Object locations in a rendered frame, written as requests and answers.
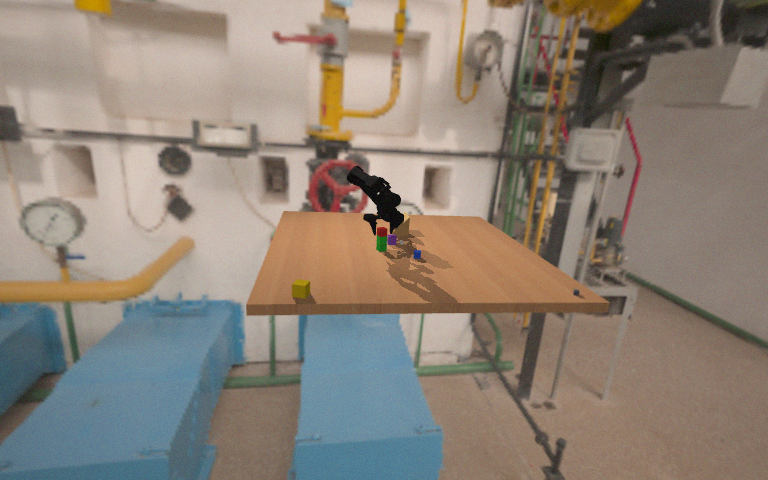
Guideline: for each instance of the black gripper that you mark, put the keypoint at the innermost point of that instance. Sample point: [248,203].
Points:
[371,218]

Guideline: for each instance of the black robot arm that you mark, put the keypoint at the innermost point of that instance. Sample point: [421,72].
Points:
[372,185]

